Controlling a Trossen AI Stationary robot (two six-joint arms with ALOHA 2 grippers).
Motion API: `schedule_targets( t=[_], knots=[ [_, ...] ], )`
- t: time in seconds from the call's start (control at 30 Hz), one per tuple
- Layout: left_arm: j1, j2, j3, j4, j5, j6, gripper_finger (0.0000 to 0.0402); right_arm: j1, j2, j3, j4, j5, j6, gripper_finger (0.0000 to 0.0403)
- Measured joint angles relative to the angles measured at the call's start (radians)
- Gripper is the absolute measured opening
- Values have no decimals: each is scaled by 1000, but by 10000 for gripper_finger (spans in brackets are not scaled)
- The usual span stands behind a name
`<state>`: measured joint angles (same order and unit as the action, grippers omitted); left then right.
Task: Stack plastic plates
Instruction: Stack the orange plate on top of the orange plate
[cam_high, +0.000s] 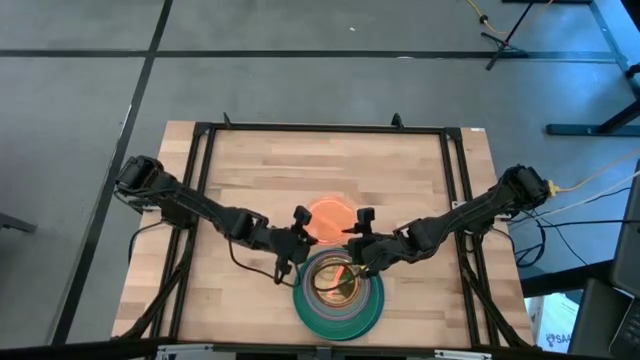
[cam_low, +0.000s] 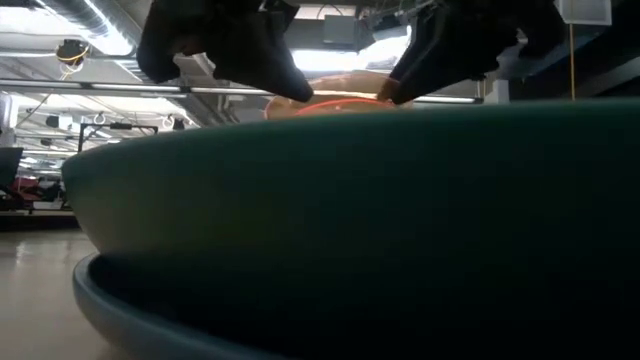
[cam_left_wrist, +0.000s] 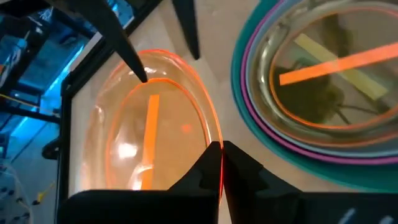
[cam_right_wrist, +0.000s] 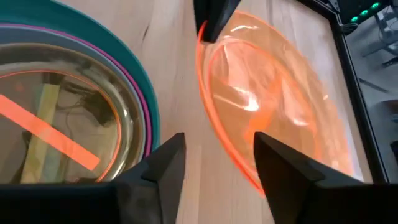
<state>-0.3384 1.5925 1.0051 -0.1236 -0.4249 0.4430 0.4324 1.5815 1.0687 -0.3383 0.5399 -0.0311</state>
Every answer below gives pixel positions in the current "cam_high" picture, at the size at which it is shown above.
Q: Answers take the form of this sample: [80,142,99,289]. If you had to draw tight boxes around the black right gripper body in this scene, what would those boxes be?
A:
[346,233,401,269]

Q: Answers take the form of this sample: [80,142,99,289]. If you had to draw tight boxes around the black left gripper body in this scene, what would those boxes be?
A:
[269,227,308,266]

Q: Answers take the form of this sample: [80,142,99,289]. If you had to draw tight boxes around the dark green bowl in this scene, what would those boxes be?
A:
[293,248,377,329]

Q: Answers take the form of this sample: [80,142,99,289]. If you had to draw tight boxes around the orange round object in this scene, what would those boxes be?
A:
[300,251,373,322]

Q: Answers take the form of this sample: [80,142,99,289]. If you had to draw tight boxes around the blue plastic plate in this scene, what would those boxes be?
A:
[292,249,386,343]

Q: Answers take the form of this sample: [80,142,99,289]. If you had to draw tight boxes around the white printed cardboard box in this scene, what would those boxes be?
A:
[524,292,581,354]

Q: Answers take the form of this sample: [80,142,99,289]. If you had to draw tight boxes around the black tripod stand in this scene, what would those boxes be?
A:
[480,0,536,71]

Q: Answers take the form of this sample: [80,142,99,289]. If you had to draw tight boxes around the black computer tower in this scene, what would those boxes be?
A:
[569,159,640,359]

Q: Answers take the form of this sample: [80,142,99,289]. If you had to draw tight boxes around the grey stand foot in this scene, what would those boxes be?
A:
[0,212,39,234]

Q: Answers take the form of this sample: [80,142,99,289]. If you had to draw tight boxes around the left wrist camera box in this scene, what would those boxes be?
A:
[292,204,314,232]

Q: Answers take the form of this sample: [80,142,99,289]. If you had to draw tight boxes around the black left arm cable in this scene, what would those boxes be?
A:
[227,234,304,290]

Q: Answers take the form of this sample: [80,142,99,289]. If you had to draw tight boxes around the black aluminium table frame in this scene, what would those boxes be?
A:
[112,112,534,351]

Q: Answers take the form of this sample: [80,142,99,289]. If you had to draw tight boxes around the black floor cable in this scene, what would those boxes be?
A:
[512,187,640,267]

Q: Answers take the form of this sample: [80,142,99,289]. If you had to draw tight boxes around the beige cable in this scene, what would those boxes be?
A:
[547,172,640,215]

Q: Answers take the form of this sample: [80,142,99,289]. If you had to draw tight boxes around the yellow power cable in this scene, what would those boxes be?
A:
[547,149,640,196]

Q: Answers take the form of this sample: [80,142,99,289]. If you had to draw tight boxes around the yellow floor cable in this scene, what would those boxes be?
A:
[467,0,507,34]

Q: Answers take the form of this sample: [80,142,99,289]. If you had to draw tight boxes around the black desk frame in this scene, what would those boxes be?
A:
[545,0,640,137]

